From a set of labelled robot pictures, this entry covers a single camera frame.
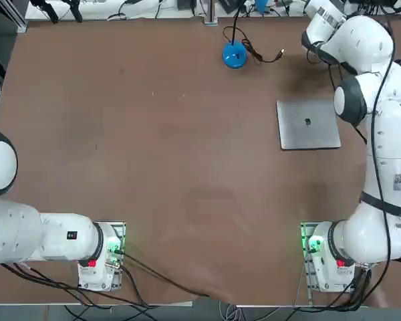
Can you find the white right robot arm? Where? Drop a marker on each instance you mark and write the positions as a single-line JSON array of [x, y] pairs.
[[387, 150]]

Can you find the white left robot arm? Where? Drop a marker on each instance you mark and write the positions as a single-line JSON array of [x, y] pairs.
[[20, 234]]

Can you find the blue desk lamp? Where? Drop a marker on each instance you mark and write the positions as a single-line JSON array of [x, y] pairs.
[[234, 57]]

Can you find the grey closed laptop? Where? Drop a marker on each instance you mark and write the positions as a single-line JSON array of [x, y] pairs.
[[304, 123]]

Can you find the long white power strip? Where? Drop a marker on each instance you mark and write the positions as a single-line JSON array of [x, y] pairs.
[[143, 4]]

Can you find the black tripod leg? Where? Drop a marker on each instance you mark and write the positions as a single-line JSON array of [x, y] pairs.
[[48, 8], [74, 10]]

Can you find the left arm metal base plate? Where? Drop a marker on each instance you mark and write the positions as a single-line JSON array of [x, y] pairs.
[[118, 227]]

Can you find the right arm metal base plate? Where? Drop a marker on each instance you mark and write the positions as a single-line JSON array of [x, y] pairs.
[[305, 230]]

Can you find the aluminium camera post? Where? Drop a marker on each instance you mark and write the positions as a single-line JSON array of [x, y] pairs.
[[211, 11]]

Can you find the aluminium profile rail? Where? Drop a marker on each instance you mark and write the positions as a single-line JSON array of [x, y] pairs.
[[15, 16]]

